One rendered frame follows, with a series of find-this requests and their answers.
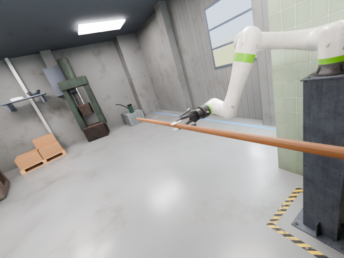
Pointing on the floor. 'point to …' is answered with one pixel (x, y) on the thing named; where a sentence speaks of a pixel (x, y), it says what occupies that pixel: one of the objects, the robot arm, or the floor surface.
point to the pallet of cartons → (40, 153)
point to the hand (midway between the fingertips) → (176, 125)
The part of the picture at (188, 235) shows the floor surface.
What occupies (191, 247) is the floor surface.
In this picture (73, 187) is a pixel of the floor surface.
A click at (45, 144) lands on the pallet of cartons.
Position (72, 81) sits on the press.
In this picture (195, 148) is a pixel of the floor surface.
